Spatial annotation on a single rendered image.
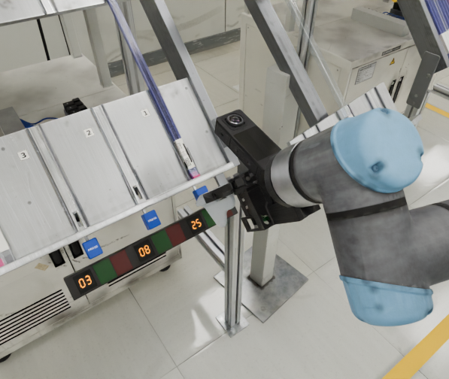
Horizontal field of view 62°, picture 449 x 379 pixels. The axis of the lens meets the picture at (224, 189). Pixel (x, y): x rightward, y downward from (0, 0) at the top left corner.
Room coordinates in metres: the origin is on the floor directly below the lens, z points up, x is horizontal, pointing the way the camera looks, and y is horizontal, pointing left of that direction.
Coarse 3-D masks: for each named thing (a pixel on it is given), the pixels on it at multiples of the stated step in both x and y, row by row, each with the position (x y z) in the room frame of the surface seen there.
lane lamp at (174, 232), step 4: (176, 224) 0.47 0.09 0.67; (168, 228) 0.46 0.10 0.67; (172, 228) 0.47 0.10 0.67; (176, 228) 0.47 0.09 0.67; (180, 228) 0.47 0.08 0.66; (168, 232) 0.46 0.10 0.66; (172, 232) 0.46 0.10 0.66; (176, 232) 0.46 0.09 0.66; (180, 232) 0.46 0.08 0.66; (168, 236) 0.45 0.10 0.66; (172, 236) 0.45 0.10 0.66; (176, 236) 0.45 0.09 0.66; (180, 236) 0.46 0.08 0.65; (184, 236) 0.46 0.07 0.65; (172, 240) 0.45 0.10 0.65; (176, 240) 0.45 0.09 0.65; (180, 240) 0.45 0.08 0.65; (184, 240) 0.45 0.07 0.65; (172, 244) 0.44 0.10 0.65; (176, 244) 0.44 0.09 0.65
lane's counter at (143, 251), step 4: (148, 240) 0.44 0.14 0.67; (140, 244) 0.43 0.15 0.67; (144, 244) 0.43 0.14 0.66; (148, 244) 0.43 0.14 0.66; (136, 248) 0.42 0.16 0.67; (140, 248) 0.42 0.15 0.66; (144, 248) 0.42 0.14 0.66; (148, 248) 0.42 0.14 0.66; (152, 248) 0.43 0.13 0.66; (136, 252) 0.41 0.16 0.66; (140, 252) 0.42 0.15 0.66; (144, 252) 0.42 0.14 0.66; (148, 252) 0.42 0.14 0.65; (152, 252) 0.42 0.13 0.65; (140, 256) 0.41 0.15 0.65; (144, 256) 0.41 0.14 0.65; (148, 256) 0.41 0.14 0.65; (140, 260) 0.40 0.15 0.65; (144, 260) 0.41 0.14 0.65
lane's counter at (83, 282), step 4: (84, 272) 0.37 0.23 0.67; (88, 272) 0.37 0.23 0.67; (76, 276) 0.36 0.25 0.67; (80, 276) 0.36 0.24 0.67; (84, 276) 0.36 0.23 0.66; (88, 276) 0.36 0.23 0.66; (92, 276) 0.36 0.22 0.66; (76, 280) 0.35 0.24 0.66; (80, 280) 0.35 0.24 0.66; (84, 280) 0.36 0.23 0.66; (88, 280) 0.36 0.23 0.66; (92, 280) 0.36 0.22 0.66; (76, 284) 0.35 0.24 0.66; (80, 284) 0.35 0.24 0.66; (84, 284) 0.35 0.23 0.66; (88, 284) 0.35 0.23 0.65; (92, 284) 0.35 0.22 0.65; (96, 284) 0.36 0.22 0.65; (80, 288) 0.35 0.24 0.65; (84, 288) 0.35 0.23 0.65; (88, 288) 0.35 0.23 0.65; (92, 288) 0.35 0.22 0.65; (80, 292) 0.34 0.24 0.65; (84, 292) 0.34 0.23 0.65
